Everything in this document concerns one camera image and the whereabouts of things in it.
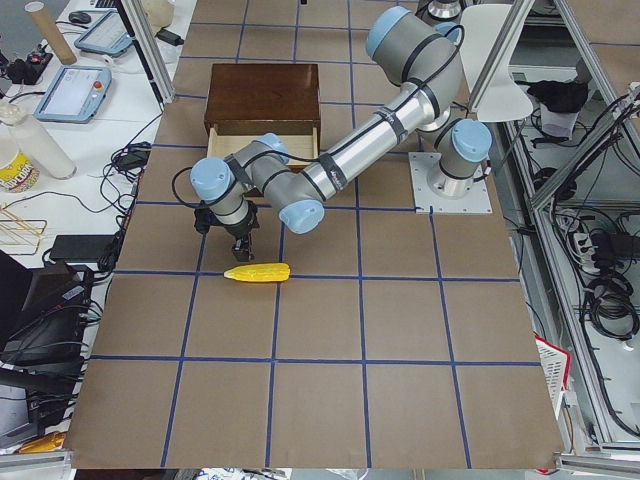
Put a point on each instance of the cardboard tube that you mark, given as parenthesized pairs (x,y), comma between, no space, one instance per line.
(41,17)

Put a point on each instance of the blue teach pendant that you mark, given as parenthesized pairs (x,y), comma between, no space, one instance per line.
(74,95)
(106,36)

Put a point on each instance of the dark brown wooden cabinet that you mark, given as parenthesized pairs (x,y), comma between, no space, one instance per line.
(256,98)

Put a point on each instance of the far blue teach pendant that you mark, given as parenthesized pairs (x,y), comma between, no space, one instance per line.
(106,36)

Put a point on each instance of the yellow popcorn cup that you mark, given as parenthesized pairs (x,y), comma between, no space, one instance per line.
(18,173)

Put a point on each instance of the light wood drawer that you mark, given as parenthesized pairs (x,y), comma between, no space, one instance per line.
(300,138)

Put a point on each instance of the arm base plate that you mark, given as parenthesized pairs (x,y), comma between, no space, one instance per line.
(436,193)

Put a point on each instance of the white plastic bottle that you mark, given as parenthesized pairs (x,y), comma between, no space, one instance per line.
(36,142)

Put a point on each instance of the near blue teach pendant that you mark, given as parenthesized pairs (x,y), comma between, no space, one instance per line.
(74,95)

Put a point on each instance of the yellow corn cob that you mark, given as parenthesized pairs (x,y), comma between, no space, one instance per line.
(259,273)

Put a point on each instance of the red white basket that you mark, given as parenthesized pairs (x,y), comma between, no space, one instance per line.
(556,364)

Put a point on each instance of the black laptop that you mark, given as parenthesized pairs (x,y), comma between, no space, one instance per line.
(41,311)

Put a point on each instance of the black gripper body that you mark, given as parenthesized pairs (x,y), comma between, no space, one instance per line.
(239,234)

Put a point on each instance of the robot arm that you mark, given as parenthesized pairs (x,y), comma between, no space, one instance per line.
(424,61)

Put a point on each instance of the black power adapter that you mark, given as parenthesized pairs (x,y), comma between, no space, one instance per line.
(80,248)

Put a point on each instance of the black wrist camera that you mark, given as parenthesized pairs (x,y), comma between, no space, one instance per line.
(203,220)

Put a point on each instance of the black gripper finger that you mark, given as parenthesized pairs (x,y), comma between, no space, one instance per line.
(237,250)
(246,250)

